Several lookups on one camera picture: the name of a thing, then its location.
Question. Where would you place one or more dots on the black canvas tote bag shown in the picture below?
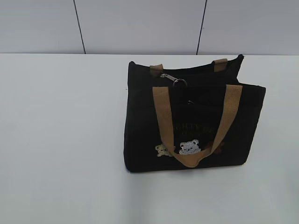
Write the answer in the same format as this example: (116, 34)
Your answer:
(211, 123)

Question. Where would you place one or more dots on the silver zipper pull with ring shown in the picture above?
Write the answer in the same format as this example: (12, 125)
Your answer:
(176, 82)

